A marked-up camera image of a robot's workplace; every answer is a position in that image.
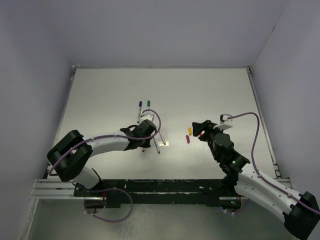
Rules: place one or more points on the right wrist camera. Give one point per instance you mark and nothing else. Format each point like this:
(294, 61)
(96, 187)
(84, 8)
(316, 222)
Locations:
(226, 122)

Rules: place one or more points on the yellow pen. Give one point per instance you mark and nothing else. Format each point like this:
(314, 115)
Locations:
(162, 138)

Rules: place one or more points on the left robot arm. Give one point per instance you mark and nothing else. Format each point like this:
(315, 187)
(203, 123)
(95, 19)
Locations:
(71, 154)

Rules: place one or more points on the aluminium rail frame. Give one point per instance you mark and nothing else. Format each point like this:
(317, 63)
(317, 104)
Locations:
(52, 189)

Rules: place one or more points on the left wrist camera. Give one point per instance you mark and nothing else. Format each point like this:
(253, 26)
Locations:
(146, 116)

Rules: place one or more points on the green pen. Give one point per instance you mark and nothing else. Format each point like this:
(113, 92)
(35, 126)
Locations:
(147, 109)

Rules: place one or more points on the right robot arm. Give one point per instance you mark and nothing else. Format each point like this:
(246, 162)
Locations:
(299, 212)

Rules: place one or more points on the magenta pen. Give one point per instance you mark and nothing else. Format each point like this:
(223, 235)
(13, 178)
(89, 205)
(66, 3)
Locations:
(156, 145)

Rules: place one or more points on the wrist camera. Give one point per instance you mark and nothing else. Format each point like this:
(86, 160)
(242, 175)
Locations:
(146, 116)
(226, 122)

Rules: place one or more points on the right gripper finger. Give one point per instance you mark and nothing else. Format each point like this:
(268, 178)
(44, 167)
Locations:
(196, 131)
(202, 125)

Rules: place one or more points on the blue pen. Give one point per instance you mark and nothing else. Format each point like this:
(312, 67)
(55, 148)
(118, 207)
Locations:
(139, 114)

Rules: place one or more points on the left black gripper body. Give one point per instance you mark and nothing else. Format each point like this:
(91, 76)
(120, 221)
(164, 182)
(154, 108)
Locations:
(145, 143)

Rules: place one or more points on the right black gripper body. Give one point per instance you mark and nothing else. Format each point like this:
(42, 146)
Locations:
(208, 137)

